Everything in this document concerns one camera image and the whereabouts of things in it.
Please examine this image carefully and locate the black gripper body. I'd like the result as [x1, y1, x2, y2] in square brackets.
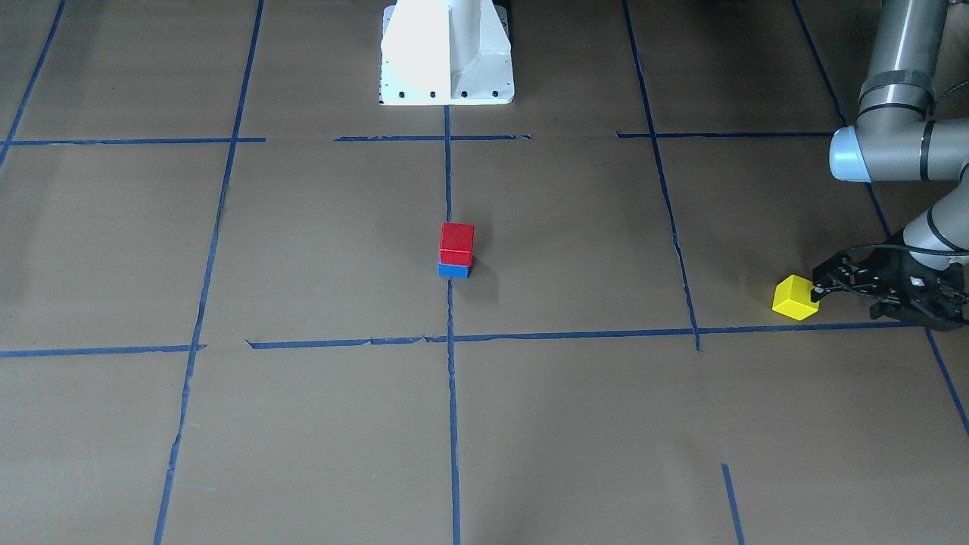
[861, 251, 967, 332]

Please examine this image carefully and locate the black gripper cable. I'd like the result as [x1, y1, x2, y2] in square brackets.
[837, 241, 969, 266]

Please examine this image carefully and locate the red wooden block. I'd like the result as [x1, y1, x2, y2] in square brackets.
[438, 222, 475, 268]

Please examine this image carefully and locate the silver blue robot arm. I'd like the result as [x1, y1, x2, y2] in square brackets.
[810, 1, 968, 332]

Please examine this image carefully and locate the yellow wooden block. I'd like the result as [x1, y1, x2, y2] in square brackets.
[771, 275, 820, 321]

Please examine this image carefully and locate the blue wooden block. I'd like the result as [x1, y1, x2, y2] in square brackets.
[437, 261, 471, 279]

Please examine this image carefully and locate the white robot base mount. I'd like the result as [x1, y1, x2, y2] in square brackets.
[379, 1, 516, 107]

